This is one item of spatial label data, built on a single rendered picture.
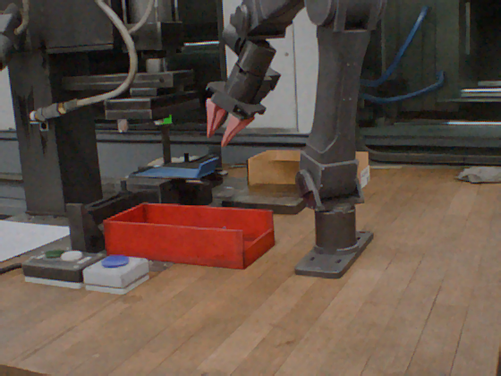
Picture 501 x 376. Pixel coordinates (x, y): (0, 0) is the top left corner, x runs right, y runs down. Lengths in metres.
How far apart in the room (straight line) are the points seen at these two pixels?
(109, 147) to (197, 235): 1.22
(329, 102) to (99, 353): 0.45
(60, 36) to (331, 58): 0.60
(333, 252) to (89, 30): 0.63
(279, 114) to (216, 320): 1.11
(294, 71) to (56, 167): 0.75
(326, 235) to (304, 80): 0.88
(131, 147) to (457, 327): 1.50
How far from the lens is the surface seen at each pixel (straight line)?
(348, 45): 0.89
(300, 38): 1.77
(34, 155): 1.39
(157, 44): 1.20
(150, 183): 1.18
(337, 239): 0.95
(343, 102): 0.91
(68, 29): 1.29
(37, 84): 1.35
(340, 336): 0.73
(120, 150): 2.12
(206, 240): 0.96
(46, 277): 0.97
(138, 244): 1.02
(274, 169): 1.41
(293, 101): 1.80
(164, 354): 0.72
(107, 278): 0.90
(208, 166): 1.20
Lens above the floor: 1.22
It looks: 12 degrees down
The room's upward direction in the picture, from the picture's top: 4 degrees counter-clockwise
